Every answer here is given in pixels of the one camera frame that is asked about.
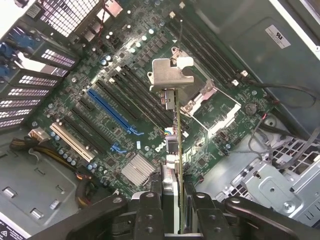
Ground silver chipset heatsink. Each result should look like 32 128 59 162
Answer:
120 153 158 188

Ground metal drive cage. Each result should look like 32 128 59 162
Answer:
194 117 320 223

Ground green motherboard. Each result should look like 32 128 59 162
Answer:
24 0 278 198

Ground long black expansion slot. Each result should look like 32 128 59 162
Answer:
61 116 101 155
95 79 142 121

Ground white expansion slot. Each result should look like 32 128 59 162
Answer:
48 121 96 163

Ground metal socket cover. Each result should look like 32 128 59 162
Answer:
183 99 243 138

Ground coin cell battery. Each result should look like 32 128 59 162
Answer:
244 102 258 115

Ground black RAM slot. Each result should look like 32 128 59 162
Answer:
172 12 247 77
167 18 235 86
121 65 176 120
168 14 240 82
114 71 174 126
127 65 176 112
164 22 230 88

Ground grey power supply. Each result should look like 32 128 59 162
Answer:
0 139 85 238

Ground short black expansion slot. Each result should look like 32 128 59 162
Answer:
79 99 96 113

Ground CPU socket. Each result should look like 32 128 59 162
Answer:
174 62 219 119

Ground grey black PC case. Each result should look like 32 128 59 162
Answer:
0 0 320 240

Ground yellow black power wire bundle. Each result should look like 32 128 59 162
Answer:
9 136 95 209

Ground red black twisted wire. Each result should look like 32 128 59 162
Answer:
96 8 112 50

